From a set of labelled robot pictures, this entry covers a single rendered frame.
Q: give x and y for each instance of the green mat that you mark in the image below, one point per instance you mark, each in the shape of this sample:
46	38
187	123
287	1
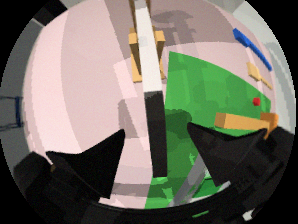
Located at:
196	91

